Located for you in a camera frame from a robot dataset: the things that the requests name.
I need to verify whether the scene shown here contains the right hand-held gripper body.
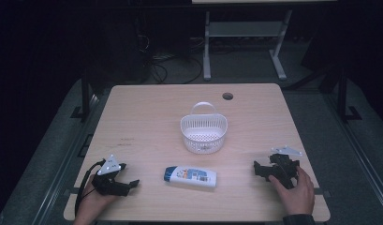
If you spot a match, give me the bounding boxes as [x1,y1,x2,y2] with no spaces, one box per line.
[267,144,303,190]

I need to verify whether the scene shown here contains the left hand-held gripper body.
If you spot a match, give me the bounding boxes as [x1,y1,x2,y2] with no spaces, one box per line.
[91,154,132,197]

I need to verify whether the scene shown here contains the white blue-capped shampoo bottle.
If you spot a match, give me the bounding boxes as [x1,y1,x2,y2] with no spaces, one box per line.
[163,165,218,188]

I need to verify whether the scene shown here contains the white plastic basket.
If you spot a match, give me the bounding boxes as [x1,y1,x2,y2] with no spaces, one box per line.
[180,101,228,156]

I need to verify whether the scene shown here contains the person's left hand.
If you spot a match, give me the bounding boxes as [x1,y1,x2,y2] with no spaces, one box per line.
[74,173,118,224]

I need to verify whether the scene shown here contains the person's right hand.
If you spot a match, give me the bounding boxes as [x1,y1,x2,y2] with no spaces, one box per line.
[268,166,316,217]

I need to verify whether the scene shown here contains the grey metal stand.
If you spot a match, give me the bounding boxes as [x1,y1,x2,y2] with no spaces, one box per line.
[202,8,293,82]

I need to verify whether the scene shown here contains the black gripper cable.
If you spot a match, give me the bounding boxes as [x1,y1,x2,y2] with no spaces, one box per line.
[74,158,107,218]

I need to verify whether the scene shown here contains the black upright post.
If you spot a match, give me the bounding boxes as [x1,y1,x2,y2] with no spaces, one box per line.
[337,67,362,122]
[70,69,93,121]

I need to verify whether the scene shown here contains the black floor cables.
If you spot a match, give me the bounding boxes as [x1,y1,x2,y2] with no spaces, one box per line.
[137,34,204,85]

